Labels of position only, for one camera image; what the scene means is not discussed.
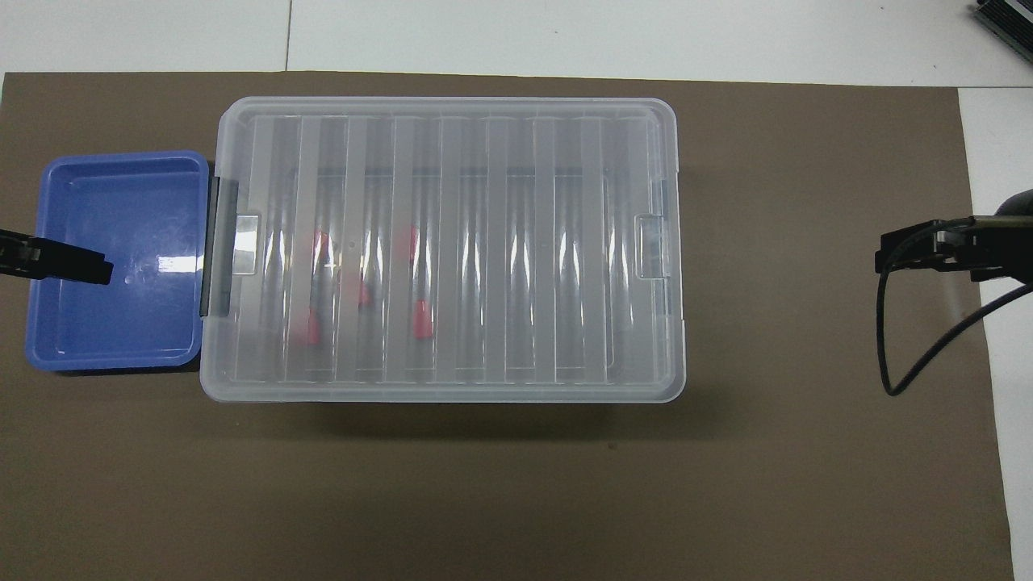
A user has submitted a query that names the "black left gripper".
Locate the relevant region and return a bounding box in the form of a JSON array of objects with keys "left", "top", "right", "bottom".
[{"left": 0, "top": 229, "right": 113, "bottom": 286}]

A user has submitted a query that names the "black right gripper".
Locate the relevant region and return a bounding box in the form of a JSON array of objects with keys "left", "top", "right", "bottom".
[{"left": 876, "top": 215, "right": 1033, "bottom": 283}]

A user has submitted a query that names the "clear ribbed plastic box lid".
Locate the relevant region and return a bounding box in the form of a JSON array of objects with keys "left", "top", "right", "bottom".
[{"left": 198, "top": 97, "right": 687, "bottom": 403}]

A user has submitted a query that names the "blue plastic tray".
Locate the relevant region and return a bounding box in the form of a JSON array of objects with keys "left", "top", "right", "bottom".
[{"left": 24, "top": 151, "right": 212, "bottom": 372}]

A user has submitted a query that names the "clear plastic storage box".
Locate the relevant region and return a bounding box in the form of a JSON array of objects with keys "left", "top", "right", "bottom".
[{"left": 198, "top": 98, "right": 687, "bottom": 403}]

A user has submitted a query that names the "black finned metal device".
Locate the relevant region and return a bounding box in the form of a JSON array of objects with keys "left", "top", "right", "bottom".
[{"left": 972, "top": 0, "right": 1033, "bottom": 53}]

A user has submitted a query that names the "brown paper table mat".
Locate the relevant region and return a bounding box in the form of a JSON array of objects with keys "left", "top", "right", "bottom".
[{"left": 0, "top": 71, "right": 1016, "bottom": 581}]

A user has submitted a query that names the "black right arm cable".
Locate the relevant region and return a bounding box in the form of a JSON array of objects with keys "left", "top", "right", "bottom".
[{"left": 876, "top": 242, "right": 1033, "bottom": 397}]

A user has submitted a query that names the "black box latch handle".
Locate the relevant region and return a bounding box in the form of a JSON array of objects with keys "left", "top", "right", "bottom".
[{"left": 200, "top": 176, "right": 240, "bottom": 317}]

